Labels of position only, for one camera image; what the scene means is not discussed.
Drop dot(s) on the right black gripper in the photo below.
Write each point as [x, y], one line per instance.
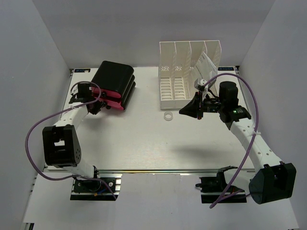
[193, 109]

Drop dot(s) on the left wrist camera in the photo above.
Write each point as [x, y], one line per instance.
[74, 90]

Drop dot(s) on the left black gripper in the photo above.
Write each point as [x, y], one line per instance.
[99, 105]

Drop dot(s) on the white file rack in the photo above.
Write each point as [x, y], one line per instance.
[176, 62]

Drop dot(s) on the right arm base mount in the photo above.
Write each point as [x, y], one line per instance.
[212, 186]

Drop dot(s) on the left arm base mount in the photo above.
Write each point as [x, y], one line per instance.
[85, 190]

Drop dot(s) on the white instruction booklet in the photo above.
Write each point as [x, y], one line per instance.
[204, 68]

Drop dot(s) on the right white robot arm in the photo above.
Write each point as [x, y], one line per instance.
[273, 180]

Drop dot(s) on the clear tape roll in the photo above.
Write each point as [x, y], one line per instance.
[168, 116]

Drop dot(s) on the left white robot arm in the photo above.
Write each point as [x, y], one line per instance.
[61, 145]

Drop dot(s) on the black pink drawer organizer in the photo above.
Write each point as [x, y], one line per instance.
[116, 83]

